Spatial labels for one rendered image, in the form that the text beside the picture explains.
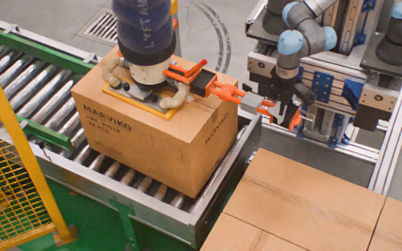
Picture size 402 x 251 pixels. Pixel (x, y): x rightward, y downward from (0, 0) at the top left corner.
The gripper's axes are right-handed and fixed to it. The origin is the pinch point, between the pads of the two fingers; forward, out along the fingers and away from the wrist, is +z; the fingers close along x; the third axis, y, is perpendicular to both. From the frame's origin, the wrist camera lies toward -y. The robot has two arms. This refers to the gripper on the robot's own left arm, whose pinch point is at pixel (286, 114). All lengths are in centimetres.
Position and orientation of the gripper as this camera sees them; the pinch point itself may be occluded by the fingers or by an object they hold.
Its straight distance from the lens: 189.2
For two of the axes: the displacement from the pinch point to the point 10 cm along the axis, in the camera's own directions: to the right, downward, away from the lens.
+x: -5.2, 6.6, -5.5
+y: -8.6, -3.7, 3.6
